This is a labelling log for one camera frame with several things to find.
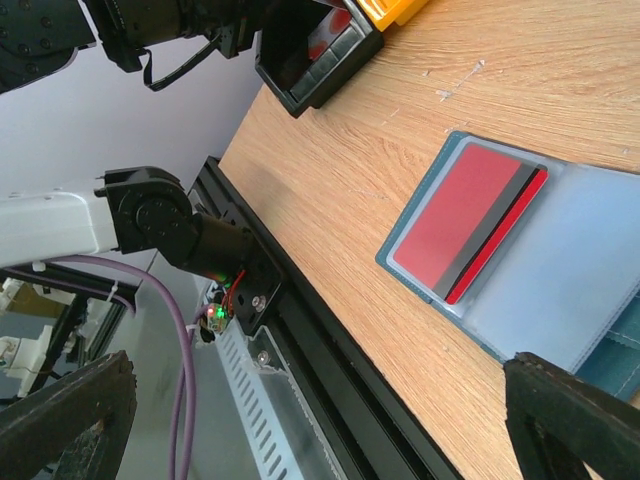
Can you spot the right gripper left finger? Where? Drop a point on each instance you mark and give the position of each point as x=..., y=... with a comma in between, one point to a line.
x=81, y=423

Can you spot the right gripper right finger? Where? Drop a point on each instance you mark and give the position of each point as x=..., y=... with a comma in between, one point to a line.
x=561, y=427

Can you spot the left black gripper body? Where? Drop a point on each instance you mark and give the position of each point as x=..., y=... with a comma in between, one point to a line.
x=129, y=28

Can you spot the teal card holder wallet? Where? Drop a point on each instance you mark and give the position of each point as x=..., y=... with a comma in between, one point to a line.
x=564, y=284

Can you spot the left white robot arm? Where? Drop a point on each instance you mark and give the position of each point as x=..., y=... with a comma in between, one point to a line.
x=139, y=208

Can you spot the black bin with red cards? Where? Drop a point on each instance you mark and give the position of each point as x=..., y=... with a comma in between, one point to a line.
x=282, y=59

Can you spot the red white card stack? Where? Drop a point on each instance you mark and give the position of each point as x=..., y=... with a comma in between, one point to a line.
x=327, y=31

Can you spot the red card in holder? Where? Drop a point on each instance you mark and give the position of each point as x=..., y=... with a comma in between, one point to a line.
x=456, y=230

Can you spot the yellow bin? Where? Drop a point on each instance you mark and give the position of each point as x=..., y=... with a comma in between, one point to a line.
x=383, y=13

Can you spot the light blue slotted cable duct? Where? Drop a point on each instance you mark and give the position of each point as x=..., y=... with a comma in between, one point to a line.
x=284, y=435

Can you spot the black aluminium frame rail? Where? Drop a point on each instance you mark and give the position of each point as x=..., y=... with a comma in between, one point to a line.
x=367, y=426

